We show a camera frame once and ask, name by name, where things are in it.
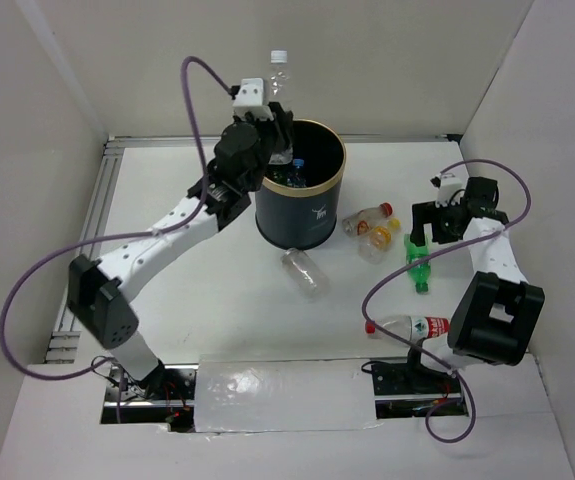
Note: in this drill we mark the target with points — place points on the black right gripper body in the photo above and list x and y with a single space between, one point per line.
444 231

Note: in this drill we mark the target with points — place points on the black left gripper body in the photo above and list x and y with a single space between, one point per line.
255 184

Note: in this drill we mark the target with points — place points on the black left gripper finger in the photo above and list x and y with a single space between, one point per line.
283 121
269 137

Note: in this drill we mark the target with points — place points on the clear bottle white cap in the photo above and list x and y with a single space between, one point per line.
280 86

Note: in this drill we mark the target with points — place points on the clear bottle blue label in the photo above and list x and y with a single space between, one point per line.
296 177

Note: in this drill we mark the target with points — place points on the clear jar metal lid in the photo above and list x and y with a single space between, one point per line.
307 277

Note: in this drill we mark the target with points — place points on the green bottle barcode label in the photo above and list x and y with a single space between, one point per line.
280 177

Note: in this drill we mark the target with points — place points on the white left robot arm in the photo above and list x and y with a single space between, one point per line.
100 291

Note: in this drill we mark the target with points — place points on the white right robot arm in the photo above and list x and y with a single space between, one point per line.
495 319

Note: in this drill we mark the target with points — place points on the dark bin with gold rim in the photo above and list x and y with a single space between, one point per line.
304 218

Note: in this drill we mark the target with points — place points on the clear bottle yellow cap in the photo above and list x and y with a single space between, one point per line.
374 246

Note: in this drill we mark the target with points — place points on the clear bottle red cap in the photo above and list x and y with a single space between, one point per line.
363 221

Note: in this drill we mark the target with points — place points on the clear bottle red label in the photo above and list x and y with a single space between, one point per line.
415 328

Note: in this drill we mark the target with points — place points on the silver tape sheet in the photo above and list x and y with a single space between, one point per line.
282 396

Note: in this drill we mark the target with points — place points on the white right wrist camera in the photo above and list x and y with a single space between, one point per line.
449 189

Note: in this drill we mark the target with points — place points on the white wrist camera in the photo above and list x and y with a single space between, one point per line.
449 189
251 101

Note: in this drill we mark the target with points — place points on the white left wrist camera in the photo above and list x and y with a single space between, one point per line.
251 101

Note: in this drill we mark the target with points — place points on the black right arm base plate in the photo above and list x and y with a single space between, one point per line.
402 391

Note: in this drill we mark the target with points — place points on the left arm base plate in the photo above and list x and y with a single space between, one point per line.
172 406

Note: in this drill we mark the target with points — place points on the aluminium frame rail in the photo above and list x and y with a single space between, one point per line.
229 298

